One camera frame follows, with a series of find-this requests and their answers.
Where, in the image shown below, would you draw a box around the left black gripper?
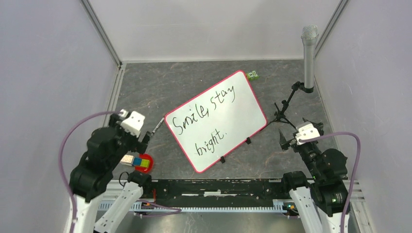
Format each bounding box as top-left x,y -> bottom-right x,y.
107,112 -> 152,168

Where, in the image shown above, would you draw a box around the whiteboard marker pen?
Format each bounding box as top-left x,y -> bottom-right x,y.
151,117 -> 165,135

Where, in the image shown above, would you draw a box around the pink framed whiteboard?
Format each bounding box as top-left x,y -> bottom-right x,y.
165,70 -> 268,173

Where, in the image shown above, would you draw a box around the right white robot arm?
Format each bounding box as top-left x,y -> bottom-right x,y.
279,120 -> 350,233

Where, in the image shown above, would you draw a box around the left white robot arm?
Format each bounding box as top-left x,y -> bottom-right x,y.
58,110 -> 153,233

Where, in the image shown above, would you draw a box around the red bowl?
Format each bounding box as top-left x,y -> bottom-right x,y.
132,154 -> 154,174

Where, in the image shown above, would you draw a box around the colourful block toy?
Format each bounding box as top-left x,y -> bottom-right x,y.
133,157 -> 151,169

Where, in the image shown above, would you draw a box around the cream lego brick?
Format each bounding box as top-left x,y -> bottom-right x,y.
120,155 -> 135,166

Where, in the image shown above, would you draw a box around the green number dice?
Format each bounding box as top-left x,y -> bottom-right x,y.
245,70 -> 259,81

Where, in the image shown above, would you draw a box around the silver microphone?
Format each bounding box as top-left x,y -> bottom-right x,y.
301,25 -> 319,93

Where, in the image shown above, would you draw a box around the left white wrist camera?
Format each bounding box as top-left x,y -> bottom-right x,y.
118,109 -> 145,138

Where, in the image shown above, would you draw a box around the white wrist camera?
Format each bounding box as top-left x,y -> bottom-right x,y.
294,122 -> 321,146
118,109 -> 145,138

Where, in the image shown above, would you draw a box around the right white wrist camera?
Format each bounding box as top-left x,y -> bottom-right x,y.
294,122 -> 321,146

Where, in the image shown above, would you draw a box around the aluminium toothed rail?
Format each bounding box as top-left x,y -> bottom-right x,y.
96,198 -> 303,213

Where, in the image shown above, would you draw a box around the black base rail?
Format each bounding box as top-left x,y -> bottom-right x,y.
141,179 -> 293,208

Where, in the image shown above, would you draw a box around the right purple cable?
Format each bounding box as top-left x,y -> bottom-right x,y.
299,131 -> 361,233

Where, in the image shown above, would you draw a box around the purple cable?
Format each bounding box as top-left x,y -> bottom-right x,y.
299,131 -> 361,233
58,111 -> 183,233

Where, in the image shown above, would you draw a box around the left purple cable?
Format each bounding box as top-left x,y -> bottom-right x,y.
58,111 -> 183,233

